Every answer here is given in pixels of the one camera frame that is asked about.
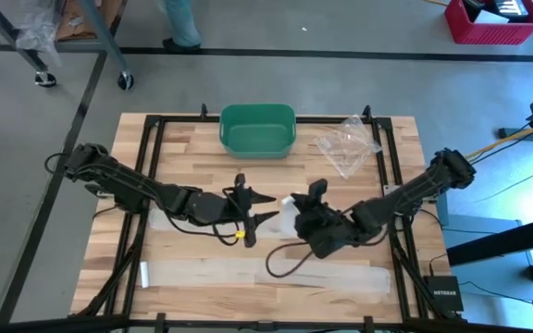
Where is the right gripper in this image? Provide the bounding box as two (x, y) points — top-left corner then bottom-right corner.
(291, 179), (358, 260)

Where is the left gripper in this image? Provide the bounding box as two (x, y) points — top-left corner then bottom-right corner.
(199, 173), (280, 249)

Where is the white gauze bandage roll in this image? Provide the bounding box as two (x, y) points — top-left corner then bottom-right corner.
(148, 194), (301, 241)

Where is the long clear plastic bag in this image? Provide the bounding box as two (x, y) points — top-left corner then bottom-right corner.
(139, 257), (392, 295)

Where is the green plastic basket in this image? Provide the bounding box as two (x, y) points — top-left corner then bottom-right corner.
(218, 103), (298, 161)

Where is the black metal stand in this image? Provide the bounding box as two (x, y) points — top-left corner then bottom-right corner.
(446, 99), (533, 333)

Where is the person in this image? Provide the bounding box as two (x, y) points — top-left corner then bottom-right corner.
(157, 0), (203, 52)

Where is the grey metal wheeled cart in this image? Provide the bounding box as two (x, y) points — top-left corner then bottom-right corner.
(0, 0), (134, 92)

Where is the red plastic crate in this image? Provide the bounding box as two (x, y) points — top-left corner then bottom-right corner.
(443, 0), (533, 46)

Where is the brown cardboard box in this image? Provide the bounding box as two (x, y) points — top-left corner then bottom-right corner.
(53, 0), (124, 43)

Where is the black electronic device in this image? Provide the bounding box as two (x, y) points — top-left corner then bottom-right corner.
(461, 0), (533, 23)

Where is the crumpled clear plastic wrap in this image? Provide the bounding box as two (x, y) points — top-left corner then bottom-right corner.
(14, 0), (62, 66)

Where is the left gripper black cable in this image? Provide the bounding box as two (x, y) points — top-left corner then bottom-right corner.
(164, 187), (256, 246)

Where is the black Netgear network switch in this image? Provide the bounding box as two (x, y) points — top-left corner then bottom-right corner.
(422, 275), (465, 314)

